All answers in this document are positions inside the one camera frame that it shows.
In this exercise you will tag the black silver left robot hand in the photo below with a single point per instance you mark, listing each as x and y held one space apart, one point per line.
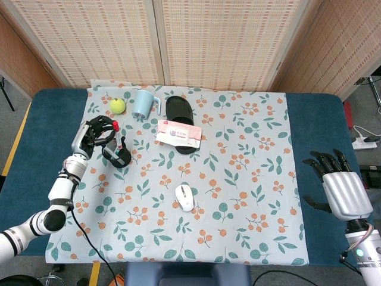
81 140

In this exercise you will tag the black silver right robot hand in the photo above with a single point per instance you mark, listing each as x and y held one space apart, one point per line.
345 193

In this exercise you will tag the red capped marker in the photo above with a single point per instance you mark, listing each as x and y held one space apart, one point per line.
115 125

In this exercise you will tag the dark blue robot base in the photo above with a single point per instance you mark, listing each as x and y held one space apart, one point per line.
184 275

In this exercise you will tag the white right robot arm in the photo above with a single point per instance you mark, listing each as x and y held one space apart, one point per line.
369 262

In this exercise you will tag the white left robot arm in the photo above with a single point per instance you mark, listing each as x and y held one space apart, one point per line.
59 190

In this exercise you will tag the black mesh pen holder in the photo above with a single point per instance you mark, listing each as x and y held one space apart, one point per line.
123 160

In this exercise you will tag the black box device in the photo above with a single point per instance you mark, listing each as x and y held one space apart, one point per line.
372 177

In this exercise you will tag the yellow-green tennis ball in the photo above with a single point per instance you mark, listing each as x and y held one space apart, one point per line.
118 106

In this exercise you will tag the white power strip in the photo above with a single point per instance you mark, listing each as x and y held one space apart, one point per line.
364 145

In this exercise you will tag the light blue plastic mug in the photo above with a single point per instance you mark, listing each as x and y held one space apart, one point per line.
142 102

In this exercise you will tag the teal blue table cover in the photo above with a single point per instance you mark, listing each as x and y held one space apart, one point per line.
312 125

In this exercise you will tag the red floor object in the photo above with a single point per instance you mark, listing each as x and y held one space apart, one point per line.
349 114

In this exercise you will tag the black tripod stand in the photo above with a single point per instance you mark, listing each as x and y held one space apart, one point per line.
6 95

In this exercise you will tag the pink wet wipes pack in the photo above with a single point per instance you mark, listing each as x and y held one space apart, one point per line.
178 133

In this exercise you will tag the woven bamboo folding screen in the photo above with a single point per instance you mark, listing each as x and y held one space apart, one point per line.
104 44

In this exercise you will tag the black slipper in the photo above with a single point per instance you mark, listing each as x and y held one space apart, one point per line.
178 108

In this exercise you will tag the floral print tablecloth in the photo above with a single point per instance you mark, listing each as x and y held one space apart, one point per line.
223 208

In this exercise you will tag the metal camera stand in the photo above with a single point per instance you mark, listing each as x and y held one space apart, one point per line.
373 89

